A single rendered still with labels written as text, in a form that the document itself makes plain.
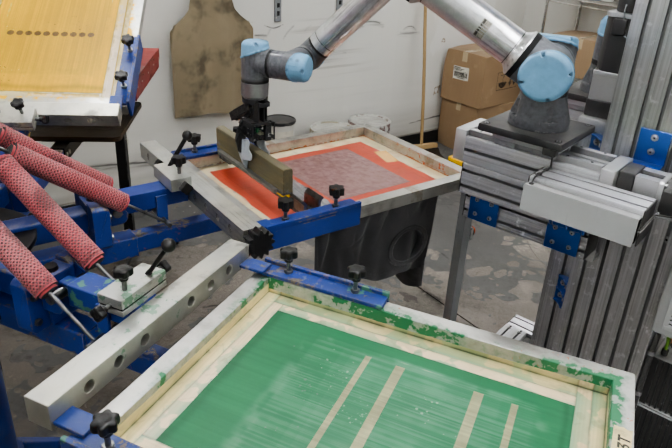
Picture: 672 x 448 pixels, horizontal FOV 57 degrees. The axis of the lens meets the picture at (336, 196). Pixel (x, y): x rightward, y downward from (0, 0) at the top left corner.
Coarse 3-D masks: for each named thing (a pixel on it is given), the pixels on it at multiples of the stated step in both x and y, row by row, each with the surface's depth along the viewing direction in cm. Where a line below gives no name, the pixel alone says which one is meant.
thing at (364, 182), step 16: (336, 176) 201; (352, 176) 202; (368, 176) 202; (384, 176) 203; (400, 176) 204; (416, 176) 204; (256, 192) 187; (320, 192) 189; (352, 192) 190; (368, 192) 191; (384, 192) 191; (256, 208) 177; (272, 208) 177
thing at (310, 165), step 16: (352, 144) 229; (288, 160) 211; (304, 160) 212; (320, 160) 213; (336, 160) 214; (352, 160) 214; (368, 160) 215; (224, 176) 196; (240, 176) 197; (304, 176) 200; (320, 176) 200; (240, 192) 186
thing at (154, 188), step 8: (144, 184) 167; (152, 184) 167; (160, 184) 168; (128, 192) 162; (136, 192) 162; (144, 192) 163; (152, 192) 163; (160, 192) 165; (168, 192) 166; (176, 192) 168; (136, 200) 162; (144, 200) 163; (152, 200) 164; (168, 200) 167; (176, 200) 169; (184, 200) 170; (128, 208) 161; (144, 208) 164; (152, 208) 165
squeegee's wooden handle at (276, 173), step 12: (216, 132) 194; (228, 132) 189; (228, 144) 189; (252, 144) 181; (252, 156) 177; (264, 156) 173; (252, 168) 179; (264, 168) 173; (276, 168) 167; (288, 168) 166; (276, 180) 169; (288, 180) 166; (288, 192) 168
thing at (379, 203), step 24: (288, 144) 219; (312, 144) 226; (384, 144) 229; (408, 144) 222; (192, 168) 192; (432, 168) 211; (456, 168) 203; (408, 192) 184; (432, 192) 189; (360, 216) 175
